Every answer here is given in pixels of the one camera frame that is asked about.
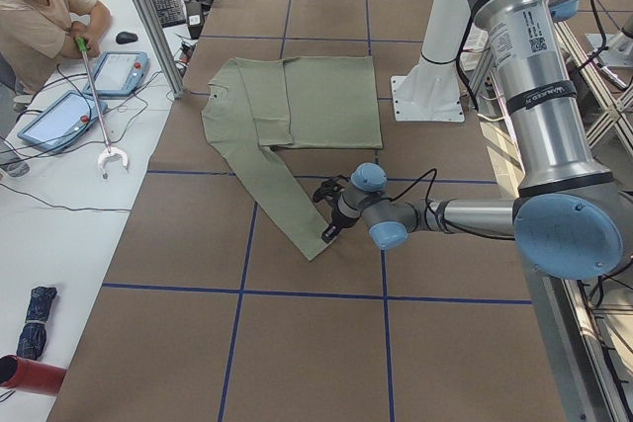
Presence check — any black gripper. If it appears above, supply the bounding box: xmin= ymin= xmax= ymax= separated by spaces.
xmin=320 ymin=197 xmax=357 ymax=244

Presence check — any olive green long-sleeve shirt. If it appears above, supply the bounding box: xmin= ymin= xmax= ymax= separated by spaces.
xmin=202 ymin=56 xmax=383 ymax=260

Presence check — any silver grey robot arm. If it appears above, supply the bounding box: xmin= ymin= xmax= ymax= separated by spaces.
xmin=314 ymin=0 xmax=632 ymax=280

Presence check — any black power adapter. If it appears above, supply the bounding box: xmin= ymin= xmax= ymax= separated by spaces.
xmin=185 ymin=0 xmax=204 ymax=40

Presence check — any black keyboard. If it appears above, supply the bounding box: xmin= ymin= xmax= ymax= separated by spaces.
xmin=151 ymin=0 xmax=187 ymax=28

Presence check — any black computer mouse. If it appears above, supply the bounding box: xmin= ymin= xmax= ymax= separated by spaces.
xmin=115 ymin=32 xmax=138 ymax=44

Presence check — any far blue teach pendant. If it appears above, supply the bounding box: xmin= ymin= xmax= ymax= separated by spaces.
xmin=89 ymin=51 xmax=149 ymax=99

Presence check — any blue teach pendant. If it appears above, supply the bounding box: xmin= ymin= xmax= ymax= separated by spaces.
xmin=17 ymin=91 xmax=108 ymax=152
xmin=89 ymin=51 xmax=149 ymax=99

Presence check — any man in beige shirt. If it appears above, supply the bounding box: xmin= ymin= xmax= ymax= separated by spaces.
xmin=1 ymin=0 xmax=111 ymax=96

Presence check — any near blue teach pendant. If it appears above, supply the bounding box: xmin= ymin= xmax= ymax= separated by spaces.
xmin=17 ymin=91 xmax=108 ymax=152

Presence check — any folded dark plaid umbrella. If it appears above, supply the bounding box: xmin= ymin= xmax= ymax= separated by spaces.
xmin=16 ymin=287 xmax=57 ymax=361

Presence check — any red cylinder tube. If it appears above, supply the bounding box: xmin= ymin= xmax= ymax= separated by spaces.
xmin=1 ymin=355 xmax=66 ymax=396

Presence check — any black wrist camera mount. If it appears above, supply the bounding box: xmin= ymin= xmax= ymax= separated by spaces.
xmin=312 ymin=175 xmax=348 ymax=204

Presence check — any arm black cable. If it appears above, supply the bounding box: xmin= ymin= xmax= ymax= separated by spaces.
xmin=385 ymin=168 xmax=451 ymax=234

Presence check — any grey aluminium frame post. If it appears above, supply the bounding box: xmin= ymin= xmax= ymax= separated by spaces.
xmin=132 ymin=0 xmax=185 ymax=99

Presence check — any green handled reacher grabber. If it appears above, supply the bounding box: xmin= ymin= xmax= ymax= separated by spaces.
xmin=75 ymin=37 xmax=129 ymax=180

